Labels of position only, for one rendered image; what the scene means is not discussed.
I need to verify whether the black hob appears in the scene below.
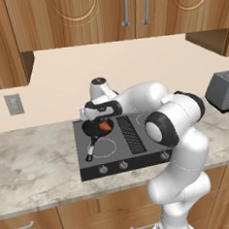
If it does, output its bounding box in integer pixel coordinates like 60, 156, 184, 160
71, 109, 178, 182

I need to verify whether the grey wall switch plate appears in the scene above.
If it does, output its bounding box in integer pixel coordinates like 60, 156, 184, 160
3, 92, 26, 117

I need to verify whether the black hob knob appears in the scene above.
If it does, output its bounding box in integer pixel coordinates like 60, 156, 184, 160
97, 164, 110, 176
118, 160, 128, 171
159, 150, 171, 160

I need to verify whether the wooden wall cupboard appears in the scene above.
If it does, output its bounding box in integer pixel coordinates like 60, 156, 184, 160
184, 27, 229, 61

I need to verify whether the grey cupboard door handle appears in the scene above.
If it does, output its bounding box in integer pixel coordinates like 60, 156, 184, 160
140, 0, 153, 25
119, 0, 132, 28

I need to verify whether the wooden base cupboard door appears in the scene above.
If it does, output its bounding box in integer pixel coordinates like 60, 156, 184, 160
182, 161, 229, 229

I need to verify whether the grey drawer handle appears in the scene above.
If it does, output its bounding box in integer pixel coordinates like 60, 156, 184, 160
129, 222, 156, 229
0, 219, 36, 229

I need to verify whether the orange sweet potato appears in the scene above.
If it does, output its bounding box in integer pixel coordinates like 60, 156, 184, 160
97, 117, 113, 133

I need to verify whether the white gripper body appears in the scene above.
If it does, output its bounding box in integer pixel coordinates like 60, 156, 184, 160
79, 103, 95, 122

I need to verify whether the grey toaster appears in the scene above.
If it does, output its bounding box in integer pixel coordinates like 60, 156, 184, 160
203, 71, 229, 115

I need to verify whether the wooden wall cupboard door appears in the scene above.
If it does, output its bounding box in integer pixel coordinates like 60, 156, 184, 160
3, 0, 139, 53
133, 0, 229, 40

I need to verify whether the black frying pan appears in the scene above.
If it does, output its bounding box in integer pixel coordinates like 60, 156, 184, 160
81, 116, 118, 163

